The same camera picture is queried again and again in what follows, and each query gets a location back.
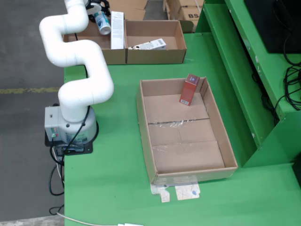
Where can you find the red carton box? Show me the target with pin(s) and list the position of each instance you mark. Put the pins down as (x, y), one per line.
(189, 90)

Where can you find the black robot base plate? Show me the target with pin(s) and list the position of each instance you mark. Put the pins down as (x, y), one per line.
(80, 151)

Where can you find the white adapter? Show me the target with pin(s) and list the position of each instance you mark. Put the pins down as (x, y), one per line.
(129, 224)

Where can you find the grey robot controller box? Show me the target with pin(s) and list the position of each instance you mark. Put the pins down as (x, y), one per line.
(51, 122)

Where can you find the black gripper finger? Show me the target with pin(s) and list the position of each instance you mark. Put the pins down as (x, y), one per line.
(107, 8)

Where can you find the shallow cardboard tray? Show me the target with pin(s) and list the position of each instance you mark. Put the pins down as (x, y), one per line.
(188, 160)

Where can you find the small cardboard tab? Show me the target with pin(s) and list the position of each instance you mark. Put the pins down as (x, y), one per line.
(164, 196)

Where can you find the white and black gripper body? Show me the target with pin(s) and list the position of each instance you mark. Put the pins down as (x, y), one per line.
(95, 7)

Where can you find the cardboard box printed BS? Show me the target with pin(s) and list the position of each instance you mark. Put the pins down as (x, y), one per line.
(189, 15)

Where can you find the cardboard tab with blue logo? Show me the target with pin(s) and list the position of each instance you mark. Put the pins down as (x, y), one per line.
(187, 191)

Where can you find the white carton box with barcode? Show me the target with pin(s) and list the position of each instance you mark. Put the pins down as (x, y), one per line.
(152, 44)

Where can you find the white bottle with teal label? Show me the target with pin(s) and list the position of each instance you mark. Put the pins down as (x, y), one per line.
(103, 23)

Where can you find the green metal cabinet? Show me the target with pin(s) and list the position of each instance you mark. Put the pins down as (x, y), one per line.
(235, 70)

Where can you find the black monitor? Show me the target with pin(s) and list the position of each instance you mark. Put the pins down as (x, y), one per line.
(270, 23)

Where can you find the tall white carton box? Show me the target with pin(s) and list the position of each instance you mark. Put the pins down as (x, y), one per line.
(117, 33)

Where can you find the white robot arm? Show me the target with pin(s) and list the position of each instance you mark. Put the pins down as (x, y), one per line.
(89, 70)

